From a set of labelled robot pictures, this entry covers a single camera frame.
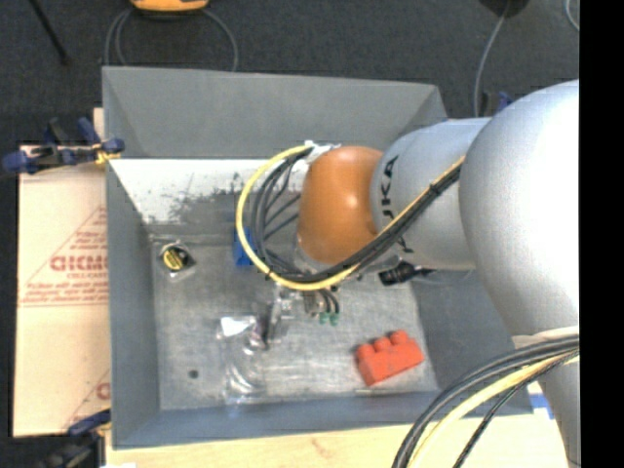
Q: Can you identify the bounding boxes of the cardboard board with red print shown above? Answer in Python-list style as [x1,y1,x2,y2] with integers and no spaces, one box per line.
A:
[12,107,113,439]

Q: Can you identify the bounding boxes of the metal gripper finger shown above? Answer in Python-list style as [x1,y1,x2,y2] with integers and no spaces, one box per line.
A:
[272,307,295,344]
[259,304,275,351]

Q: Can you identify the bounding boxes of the black cylinder on white bracket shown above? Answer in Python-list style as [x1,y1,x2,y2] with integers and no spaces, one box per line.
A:
[361,256,436,288]

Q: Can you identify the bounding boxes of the clear plastic packet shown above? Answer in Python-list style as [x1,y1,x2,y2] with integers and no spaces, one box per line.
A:
[215,313,275,406]

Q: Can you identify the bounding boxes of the blue block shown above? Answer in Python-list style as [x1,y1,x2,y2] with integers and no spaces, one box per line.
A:
[232,225,257,268]

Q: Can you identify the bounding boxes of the grey metal bin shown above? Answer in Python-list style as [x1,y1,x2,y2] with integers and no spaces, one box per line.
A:
[100,65,533,450]

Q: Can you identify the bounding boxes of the black and yellow round tape measure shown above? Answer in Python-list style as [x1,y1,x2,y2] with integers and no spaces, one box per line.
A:
[160,243,197,274]

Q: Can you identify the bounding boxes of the orange-red toy building block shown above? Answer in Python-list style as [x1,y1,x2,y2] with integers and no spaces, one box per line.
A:
[354,330,426,388]

